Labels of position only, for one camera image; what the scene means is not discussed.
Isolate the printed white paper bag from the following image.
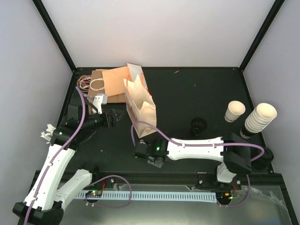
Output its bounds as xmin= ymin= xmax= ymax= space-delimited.
xmin=124 ymin=73 xmax=157 ymax=138

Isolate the black paper coffee cup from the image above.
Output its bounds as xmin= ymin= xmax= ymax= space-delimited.
xmin=190 ymin=117 xmax=207 ymax=136

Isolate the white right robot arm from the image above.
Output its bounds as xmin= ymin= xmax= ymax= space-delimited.
xmin=135 ymin=133 xmax=264 ymax=191

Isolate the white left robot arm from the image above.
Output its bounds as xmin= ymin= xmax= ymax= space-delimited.
xmin=13 ymin=99 xmax=119 ymax=225

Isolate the single paper coffee cup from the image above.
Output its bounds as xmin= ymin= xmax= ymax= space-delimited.
xmin=225 ymin=100 xmax=246 ymax=123

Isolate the brown kraft paper bag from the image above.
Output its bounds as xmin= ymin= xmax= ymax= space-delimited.
xmin=77 ymin=66 xmax=132 ymax=103

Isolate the orange kraft paper bag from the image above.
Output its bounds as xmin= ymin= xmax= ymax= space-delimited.
xmin=102 ymin=63 xmax=149 ymax=98

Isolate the stack of paper cups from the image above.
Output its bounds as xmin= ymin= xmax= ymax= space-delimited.
xmin=240 ymin=103 xmax=278 ymax=139

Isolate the stack of black lids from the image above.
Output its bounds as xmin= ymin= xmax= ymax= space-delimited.
xmin=257 ymin=147 xmax=274 ymax=165

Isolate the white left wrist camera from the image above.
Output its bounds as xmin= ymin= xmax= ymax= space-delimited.
xmin=93 ymin=93 xmax=108 ymax=114

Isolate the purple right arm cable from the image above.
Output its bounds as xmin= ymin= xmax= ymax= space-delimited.
xmin=130 ymin=120 xmax=266 ymax=197

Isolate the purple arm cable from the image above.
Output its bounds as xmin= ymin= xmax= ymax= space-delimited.
xmin=23 ymin=86 xmax=133 ymax=225
xmin=130 ymin=120 xmax=266 ymax=197

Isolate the white slotted cable rail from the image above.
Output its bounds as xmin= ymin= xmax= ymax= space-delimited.
xmin=75 ymin=190 xmax=217 ymax=203

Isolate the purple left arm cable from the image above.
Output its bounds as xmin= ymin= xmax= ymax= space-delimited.
xmin=23 ymin=86 xmax=133 ymax=225

